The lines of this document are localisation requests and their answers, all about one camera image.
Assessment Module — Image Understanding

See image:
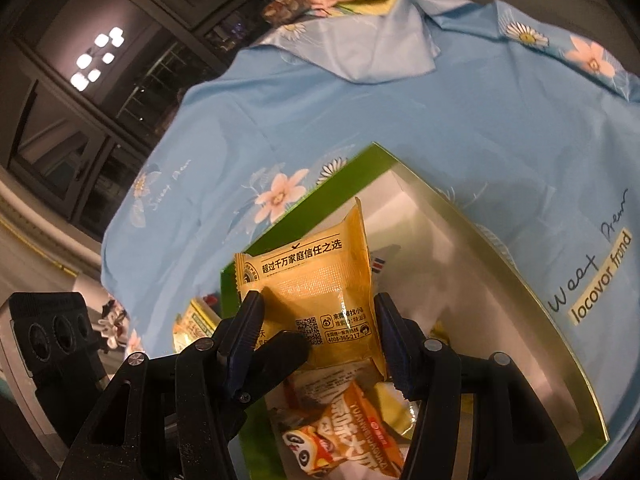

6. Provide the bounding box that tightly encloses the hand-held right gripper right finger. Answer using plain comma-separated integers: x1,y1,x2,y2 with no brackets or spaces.
372,291,554,480

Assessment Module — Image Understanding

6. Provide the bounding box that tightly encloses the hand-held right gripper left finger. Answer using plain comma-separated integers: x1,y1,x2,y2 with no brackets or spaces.
65,290,311,480

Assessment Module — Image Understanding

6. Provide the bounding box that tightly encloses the long yellow snack packet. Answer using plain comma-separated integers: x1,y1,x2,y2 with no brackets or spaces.
172,296,224,357

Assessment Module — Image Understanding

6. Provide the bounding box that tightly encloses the pale yellow snack packet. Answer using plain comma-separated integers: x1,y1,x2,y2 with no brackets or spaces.
234,196,388,378

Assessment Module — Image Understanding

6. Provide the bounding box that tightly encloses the green cardboard box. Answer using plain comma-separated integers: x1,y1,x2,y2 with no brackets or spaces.
219,141,610,480

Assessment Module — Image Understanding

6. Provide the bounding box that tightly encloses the small white snack packet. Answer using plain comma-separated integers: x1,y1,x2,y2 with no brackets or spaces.
369,243,404,282

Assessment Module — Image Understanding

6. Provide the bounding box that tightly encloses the orange panda snack packet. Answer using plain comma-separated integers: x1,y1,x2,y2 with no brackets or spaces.
279,379,407,480

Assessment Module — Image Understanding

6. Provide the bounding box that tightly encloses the floral fabric bundle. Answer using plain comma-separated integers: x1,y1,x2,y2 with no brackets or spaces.
96,299,135,357

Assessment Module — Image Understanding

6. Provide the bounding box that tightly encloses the blue floral bed sheet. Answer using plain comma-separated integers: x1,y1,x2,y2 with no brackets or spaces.
100,0,640,480

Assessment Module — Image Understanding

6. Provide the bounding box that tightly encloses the dark window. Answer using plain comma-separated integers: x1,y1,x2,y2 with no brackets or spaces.
0,0,261,243

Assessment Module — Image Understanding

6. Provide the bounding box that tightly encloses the brown patterned cloth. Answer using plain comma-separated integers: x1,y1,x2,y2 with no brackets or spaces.
261,0,307,27

